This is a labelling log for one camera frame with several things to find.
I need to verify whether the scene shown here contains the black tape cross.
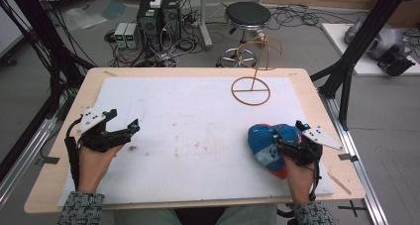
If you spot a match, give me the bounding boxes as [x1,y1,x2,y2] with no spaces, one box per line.
[337,199,368,218]

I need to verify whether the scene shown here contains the person's legs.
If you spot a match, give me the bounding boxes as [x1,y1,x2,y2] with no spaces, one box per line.
[113,204,279,225]

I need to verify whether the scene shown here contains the white foam mat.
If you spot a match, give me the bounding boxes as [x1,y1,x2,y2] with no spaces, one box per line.
[56,75,337,208]

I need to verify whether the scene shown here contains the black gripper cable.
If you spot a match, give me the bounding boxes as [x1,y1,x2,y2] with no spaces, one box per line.
[63,116,84,191]
[308,158,324,203]

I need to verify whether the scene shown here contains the wooden wire hat stand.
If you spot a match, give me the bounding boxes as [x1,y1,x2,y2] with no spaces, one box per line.
[230,34,285,107]

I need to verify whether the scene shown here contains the clear plastic sheet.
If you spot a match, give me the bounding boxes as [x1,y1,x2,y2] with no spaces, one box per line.
[61,6,109,32]

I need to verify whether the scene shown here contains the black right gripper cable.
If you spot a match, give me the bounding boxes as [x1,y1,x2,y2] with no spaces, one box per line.
[308,158,324,203]

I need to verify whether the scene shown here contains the tangle of cables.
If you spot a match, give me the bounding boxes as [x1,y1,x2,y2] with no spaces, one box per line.
[104,6,206,68]

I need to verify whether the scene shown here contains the person's left hand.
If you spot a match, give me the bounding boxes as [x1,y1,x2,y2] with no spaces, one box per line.
[77,144,125,193]

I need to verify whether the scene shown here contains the black round stool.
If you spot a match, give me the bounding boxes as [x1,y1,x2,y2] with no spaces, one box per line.
[215,1,273,69]

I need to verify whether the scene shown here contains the aluminium rail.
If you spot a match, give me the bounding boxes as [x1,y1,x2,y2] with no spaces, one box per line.
[317,93,389,225]
[0,115,57,207]

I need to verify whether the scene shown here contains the thin wooden stick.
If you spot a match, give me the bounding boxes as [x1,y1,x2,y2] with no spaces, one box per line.
[326,170,354,196]

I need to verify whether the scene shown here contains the person's right hand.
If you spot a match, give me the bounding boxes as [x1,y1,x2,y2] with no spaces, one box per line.
[282,158,315,206]

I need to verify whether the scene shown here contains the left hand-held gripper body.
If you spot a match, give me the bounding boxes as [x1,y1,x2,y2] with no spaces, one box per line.
[76,107,132,154]

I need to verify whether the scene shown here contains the grey power supply unit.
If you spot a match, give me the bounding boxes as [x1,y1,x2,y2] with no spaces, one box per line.
[113,22,129,50]
[125,23,141,50]

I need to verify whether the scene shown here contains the white floor board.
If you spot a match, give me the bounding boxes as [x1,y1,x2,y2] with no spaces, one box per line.
[321,22,420,77]

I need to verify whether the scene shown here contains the grey machine housing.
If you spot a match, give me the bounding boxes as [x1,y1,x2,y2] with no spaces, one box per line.
[344,17,406,61]

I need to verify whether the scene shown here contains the grey tape piece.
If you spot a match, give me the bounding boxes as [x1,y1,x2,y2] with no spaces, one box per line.
[337,153,360,164]
[42,156,61,166]

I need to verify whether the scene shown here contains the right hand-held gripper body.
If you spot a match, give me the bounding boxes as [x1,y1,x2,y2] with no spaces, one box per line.
[277,126,345,168]

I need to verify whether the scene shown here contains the black device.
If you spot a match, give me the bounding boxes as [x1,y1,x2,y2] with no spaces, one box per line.
[376,46,417,77]

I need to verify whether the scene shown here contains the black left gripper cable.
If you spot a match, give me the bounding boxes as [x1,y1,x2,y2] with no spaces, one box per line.
[63,116,84,191]

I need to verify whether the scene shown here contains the black floor cables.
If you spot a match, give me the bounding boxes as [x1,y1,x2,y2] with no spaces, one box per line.
[266,2,358,32]

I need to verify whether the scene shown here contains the grey table leg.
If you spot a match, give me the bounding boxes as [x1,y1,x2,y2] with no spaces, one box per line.
[197,0,214,52]

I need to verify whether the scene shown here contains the black computer tower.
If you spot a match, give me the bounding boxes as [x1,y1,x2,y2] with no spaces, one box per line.
[160,0,182,42]
[136,0,163,52]

